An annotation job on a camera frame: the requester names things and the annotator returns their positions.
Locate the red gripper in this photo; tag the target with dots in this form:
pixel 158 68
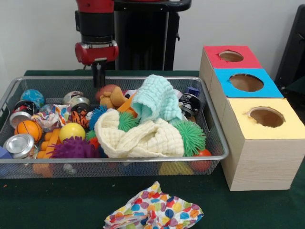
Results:
pixel 97 52

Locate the mint green cloth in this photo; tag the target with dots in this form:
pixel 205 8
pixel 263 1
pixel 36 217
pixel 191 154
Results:
pixel 157 98

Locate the cream cloth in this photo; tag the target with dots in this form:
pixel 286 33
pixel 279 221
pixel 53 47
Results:
pixel 143 140

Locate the polka dot cloth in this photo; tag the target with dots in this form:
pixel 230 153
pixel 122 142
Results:
pixel 157 210

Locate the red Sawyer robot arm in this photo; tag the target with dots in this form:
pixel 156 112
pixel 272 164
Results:
pixel 95 24

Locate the wooden box with three holes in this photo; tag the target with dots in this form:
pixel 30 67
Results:
pixel 257 162

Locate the brown monkey plush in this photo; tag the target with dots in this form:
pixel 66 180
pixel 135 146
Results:
pixel 112 98

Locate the green spiky ball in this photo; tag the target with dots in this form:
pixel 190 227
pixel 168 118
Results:
pixel 126 121
pixel 193 136

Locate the yellow ball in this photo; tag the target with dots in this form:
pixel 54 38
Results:
pixel 71 131

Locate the purple spiky ball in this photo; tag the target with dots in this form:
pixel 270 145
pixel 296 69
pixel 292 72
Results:
pixel 74 149

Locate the small orange basketball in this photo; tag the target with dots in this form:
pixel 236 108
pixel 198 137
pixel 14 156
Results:
pixel 29 130

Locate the silver tin can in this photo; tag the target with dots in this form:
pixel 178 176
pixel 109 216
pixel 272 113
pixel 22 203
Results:
pixel 19 144

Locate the dark green tablecloth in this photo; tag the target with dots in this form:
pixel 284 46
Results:
pixel 47 205

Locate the side table with green cloth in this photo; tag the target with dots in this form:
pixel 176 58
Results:
pixel 298 88

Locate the black upright panel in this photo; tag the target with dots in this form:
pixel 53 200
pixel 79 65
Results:
pixel 296 47

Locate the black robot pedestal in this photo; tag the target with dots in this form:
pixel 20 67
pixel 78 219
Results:
pixel 143 38

